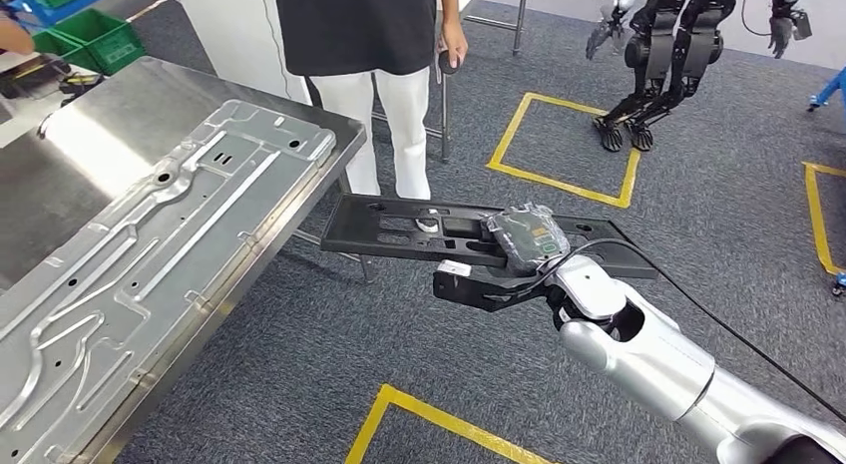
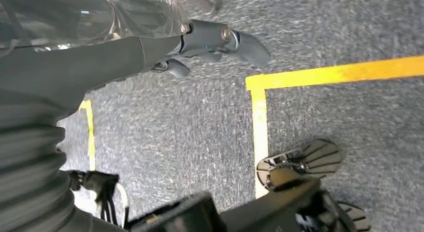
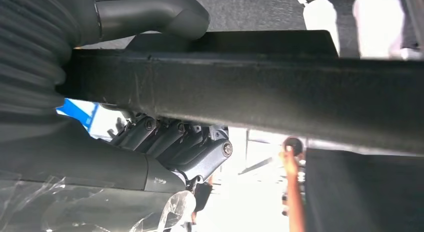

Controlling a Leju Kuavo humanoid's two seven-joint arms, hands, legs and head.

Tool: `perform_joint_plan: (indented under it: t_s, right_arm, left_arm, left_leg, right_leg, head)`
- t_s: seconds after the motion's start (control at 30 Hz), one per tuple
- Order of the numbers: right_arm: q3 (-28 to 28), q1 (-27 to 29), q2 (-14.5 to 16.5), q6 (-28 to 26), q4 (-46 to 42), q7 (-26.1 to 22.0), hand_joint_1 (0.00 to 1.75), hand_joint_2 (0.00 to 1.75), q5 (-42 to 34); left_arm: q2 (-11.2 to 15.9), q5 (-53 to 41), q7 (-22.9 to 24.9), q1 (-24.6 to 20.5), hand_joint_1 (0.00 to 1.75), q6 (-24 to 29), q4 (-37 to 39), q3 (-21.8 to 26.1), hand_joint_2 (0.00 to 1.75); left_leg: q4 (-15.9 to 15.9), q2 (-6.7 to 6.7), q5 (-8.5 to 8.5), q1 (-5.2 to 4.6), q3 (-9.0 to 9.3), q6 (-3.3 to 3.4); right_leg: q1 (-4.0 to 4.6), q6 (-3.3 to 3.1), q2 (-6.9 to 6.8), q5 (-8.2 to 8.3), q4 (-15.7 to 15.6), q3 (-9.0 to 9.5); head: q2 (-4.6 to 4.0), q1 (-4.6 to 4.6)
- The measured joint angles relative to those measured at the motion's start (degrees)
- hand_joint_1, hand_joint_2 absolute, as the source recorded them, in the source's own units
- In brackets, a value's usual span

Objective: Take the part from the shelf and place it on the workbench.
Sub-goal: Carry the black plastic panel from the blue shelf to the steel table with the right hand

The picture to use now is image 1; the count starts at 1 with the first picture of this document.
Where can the black and white humanoid robot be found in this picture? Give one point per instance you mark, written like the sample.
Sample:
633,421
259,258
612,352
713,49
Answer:
667,44

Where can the black handheld device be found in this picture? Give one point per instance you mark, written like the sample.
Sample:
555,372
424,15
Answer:
446,67

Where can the blue plastic crate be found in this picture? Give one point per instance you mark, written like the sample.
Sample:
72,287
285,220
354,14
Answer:
40,15

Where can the stainless steel workbench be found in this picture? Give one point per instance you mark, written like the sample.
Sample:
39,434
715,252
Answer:
119,104

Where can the yellow floor tape square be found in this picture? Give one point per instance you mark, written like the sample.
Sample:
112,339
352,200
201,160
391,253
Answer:
562,185

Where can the black and yellow tool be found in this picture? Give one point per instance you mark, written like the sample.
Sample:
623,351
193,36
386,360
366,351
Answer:
79,84

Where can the black plastic panel part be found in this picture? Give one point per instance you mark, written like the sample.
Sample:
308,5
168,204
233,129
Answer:
350,230

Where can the person's hand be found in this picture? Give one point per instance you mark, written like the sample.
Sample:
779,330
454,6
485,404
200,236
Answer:
455,44

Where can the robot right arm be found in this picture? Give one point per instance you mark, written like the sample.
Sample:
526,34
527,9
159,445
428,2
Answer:
654,368

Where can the person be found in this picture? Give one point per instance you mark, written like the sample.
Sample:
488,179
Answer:
13,38
357,25

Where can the person's forearm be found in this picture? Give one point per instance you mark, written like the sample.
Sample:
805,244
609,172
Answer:
449,5

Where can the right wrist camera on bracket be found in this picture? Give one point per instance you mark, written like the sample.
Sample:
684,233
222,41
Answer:
476,292

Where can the stamped sheet metal panel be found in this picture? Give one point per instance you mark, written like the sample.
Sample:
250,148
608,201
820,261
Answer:
165,249

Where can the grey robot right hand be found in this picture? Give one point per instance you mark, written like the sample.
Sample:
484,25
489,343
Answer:
529,239

